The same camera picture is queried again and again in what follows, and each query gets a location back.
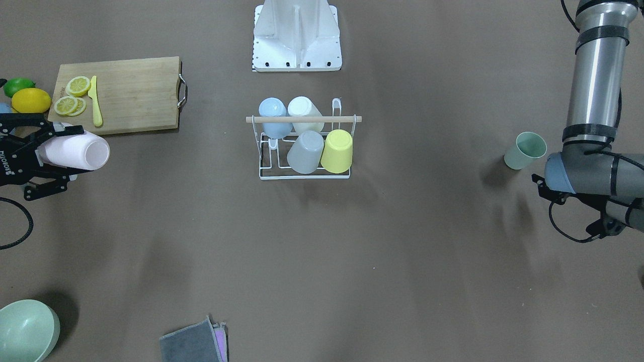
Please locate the grey plastic cup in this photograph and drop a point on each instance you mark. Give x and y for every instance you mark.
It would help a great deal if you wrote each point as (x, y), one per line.
(304, 155)

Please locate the white wire cup rack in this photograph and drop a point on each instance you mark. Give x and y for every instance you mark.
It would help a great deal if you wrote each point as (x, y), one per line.
(272, 153)

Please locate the green lime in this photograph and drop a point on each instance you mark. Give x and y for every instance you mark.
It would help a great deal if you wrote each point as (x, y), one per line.
(17, 84)

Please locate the white plastic cup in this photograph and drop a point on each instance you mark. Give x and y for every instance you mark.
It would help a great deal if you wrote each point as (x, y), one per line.
(303, 107)

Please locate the blue plastic cup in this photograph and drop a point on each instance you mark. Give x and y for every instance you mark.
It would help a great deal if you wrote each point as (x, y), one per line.
(273, 107)

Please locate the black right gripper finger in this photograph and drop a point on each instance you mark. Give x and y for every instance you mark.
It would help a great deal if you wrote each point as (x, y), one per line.
(48, 182)
(54, 130)

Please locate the yellow plastic cup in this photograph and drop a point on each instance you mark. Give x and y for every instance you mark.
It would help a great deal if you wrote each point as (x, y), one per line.
(337, 156)

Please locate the lemon slice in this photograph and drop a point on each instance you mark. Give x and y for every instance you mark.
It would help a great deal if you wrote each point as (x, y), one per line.
(66, 105)
(78, 86)
(81, 106)

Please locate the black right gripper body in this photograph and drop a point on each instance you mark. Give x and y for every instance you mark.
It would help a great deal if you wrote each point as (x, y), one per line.
(11, 157)

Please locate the grey folded cloth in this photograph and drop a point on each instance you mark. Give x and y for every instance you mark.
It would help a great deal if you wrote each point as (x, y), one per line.
(204, 341)

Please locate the yellow plastic knife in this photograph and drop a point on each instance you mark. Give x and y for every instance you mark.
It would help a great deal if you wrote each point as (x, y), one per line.
(93, 94)

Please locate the lemon slice lower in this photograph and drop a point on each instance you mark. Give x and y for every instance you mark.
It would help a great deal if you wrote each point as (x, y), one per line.
(78, 86)

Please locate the green bowl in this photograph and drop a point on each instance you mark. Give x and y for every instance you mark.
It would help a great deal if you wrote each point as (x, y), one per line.
(29, 331)

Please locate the whole yellow lemon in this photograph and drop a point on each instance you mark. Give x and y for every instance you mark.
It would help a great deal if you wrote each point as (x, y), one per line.
(31, 100)

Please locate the bamboo cutting board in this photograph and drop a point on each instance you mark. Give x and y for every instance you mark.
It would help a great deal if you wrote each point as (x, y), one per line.
(136, 95)

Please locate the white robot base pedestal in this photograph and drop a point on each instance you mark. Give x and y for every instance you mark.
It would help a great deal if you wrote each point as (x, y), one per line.
(296, 36)

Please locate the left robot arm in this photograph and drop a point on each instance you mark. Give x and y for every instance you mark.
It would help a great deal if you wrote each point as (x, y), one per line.
(443, 86)

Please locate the green plastic cup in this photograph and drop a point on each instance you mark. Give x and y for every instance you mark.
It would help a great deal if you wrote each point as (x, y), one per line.
(527, 148)

